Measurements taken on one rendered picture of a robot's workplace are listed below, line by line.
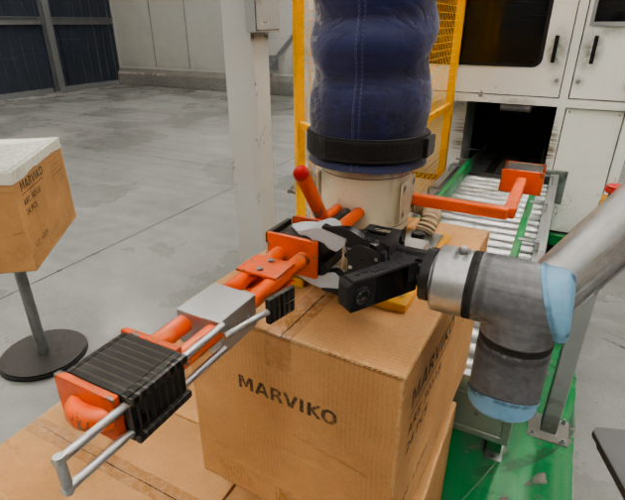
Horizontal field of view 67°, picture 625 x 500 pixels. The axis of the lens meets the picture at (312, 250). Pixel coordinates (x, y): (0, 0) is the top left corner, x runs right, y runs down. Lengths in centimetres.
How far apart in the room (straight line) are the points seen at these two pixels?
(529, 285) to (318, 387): 35
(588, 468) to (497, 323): 162
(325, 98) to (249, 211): 165
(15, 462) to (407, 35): 128
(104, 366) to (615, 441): 99
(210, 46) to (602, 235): 1212
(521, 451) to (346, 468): 139
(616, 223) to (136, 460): 113
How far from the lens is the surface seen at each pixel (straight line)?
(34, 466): 142
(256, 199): 238
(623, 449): 118
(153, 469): 131
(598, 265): 74
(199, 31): 1277
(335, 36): 81
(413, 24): 81
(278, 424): 87
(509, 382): 66
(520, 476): 208
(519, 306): 61
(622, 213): 73
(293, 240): 68
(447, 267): 62
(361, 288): 59
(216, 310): 54
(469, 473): 203
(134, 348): 49
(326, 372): 73
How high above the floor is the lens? 151
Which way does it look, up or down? 26 degrees down
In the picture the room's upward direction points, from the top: straight up
